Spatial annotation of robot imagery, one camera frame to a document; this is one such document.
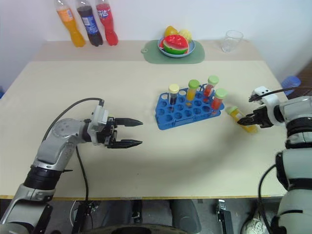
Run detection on clear plastic cup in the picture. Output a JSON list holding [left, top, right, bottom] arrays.
[[221, 30, 244, 53]]

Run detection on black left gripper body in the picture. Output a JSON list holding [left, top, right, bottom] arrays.
[[97, 117, 118, 149]]

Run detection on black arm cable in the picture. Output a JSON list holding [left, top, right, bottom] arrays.
[[41, 97, 106, 142], [258, 86, 312, 99]]

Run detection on black right lower cable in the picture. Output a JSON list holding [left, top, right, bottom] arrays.
[[257, 162, 279, 234]]

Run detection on dark rounded shape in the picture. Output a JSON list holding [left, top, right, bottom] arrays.
[[82, 223, 176, 234]]

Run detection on dark cola bottle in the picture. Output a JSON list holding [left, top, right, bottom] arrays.
[[75, 0, 104, 47]]

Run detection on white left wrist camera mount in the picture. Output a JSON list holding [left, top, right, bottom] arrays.
[[87, 98, 110, 145]]

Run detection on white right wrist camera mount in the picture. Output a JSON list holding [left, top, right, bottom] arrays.
[[248, 85, 281, 125]]

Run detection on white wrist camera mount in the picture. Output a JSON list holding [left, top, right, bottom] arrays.
[[248, 85, 281, 125], [87, 98, 110, 145]]

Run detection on green-capped red liquid test tube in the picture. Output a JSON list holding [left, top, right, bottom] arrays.
[[210, 88, 229, 111], [203, 75, 220, 98]]

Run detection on green placemat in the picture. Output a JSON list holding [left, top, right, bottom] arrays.
[[141, 39, 206, 65]]

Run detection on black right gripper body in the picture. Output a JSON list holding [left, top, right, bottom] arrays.
[[252, 106, 274, 129]]

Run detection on orange soda bottle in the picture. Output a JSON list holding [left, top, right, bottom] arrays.
[[54, 0, 87, 48]]

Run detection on yellow toy pepper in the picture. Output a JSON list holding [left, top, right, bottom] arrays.
[[163, 25, 179, 38]]

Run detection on yellow toy fruit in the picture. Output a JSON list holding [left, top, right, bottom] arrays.
[[178, 29, 194, 42]]

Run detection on grey rounded shape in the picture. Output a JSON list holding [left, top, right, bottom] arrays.
[[168, 199, 202, 234]]

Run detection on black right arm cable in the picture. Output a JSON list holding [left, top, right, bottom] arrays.
[[258, 86, 312, 99]]

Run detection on green-capped yellow liquid test tube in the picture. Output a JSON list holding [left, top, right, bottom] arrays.
[[225, 105, 259, 134], [186, 79, 201, 103]]

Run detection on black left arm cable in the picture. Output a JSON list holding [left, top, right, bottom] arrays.
[[41, 97, 106, 142]]

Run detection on toy watermelon slice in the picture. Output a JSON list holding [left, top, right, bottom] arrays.
[[159, 34, 190, 55]]

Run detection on cream-capped dark liquid test tube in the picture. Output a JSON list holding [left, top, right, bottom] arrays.
[[168, 83, 180, 106]]

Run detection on blue test tube rack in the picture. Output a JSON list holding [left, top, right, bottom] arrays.
[[155, 83, 226, 131]]

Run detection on red soda bottle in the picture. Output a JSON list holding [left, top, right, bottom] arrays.
[[95, 0, 119, 47]]

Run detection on blue plastic water jug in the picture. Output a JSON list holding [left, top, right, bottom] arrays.
[[281, 76, 302, 96]]

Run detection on light blue bowl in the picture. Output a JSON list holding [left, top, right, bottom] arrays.
[[157, 38, 196, 59]]

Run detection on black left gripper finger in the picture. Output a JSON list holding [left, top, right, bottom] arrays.
[[114, 139, 144, 149], [115, 117, 144, 128]]

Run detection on black hanging cable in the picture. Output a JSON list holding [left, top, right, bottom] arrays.
[[75, 145, 90, 203]]

